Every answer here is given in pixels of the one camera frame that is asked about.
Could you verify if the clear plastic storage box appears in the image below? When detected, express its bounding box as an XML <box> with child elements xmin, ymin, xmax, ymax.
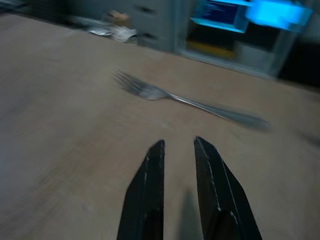
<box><xmin>174</xmin><ymin>0</ymin><xmax>303</xmax><ymax>78</ymax></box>

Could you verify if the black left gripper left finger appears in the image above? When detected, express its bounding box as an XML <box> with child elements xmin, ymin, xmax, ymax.
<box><xmin>116</xmin><ymin>139</ymin><xmax>166</xmax><ymax>240</ymax></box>

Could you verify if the grey drawer cabinet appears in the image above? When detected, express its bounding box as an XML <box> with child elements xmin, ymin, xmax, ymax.
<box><xmin>124</xmin><ymin>0</ymin><xmax>187</xmax><ymax>52</ymax></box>

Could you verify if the blue lit computer screen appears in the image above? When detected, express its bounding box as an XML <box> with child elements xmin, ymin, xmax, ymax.
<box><xmin>191</xmin><ymin>0</ymin><xmax>253</xmax><ymax>34</ymax></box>

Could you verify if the silver metal fork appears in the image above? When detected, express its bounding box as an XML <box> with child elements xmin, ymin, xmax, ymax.
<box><xmin>112</xmin><ymin>70</ymin><xmax>272</xmax><ymax>132</ymax></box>

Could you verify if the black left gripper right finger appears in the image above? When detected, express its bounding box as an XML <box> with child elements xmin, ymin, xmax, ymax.
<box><xmin>193</xmin><ymin>136</ymin><xmax>263</xmax><ymax>240</ymax></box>

